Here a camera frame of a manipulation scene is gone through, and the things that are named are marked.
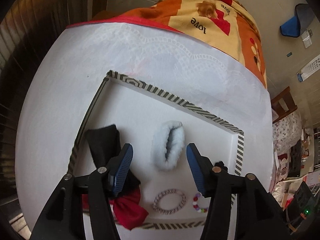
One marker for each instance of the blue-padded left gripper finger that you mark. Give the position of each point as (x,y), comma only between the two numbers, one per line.
(118,168)

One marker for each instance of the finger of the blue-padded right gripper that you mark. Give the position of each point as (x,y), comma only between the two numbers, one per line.
(201,169)

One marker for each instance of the black scrunchie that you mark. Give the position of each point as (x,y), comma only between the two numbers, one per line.
(221,165)

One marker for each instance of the black velvet bow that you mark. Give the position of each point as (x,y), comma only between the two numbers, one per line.
(104,144)

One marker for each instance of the red satin bow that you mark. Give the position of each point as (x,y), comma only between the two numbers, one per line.
(127,211)

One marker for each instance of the light blue fluffy scrunchie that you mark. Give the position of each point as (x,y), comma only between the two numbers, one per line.
(167,144)

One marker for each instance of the striped shallow cardboard tray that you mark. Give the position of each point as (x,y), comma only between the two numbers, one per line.
(159,125)

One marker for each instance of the floral bedding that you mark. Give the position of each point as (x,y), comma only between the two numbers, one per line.
(286,133)

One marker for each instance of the white lace tablecloth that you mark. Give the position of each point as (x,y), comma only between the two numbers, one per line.
(73,70)

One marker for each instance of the brown wooden chair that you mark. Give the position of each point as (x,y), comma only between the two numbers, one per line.
(283,104)

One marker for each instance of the orange patterned love blanket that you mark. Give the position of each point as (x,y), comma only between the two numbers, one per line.
(224,25)

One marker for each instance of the blue grey hanging cloth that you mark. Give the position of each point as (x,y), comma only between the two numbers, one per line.
(295,26)

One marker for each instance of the wooden slatted door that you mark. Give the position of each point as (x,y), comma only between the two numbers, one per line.
(28,30)

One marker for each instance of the wall calendar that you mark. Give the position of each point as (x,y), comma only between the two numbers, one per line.
(309,69)

